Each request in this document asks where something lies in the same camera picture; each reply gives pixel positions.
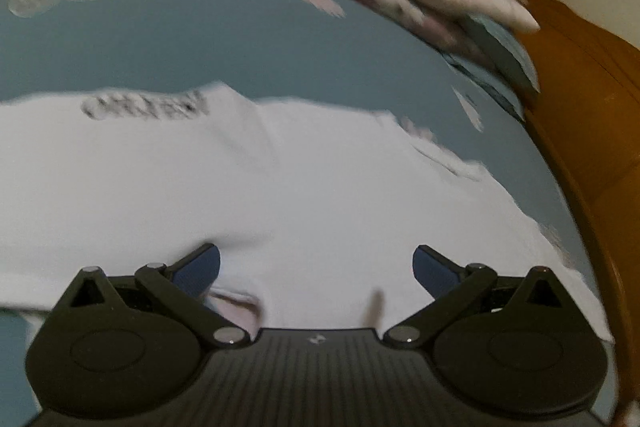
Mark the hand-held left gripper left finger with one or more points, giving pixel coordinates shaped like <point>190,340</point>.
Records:
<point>197,272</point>

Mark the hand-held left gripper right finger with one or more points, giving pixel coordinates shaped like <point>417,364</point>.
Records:
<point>435,274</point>

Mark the white long-sleeved shirt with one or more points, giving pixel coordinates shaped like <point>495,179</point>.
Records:
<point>250,182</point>

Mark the teal pillow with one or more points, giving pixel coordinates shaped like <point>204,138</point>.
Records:
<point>505,52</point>
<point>490,87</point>

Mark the wooden headboard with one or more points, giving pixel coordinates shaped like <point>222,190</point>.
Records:
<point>590,107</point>

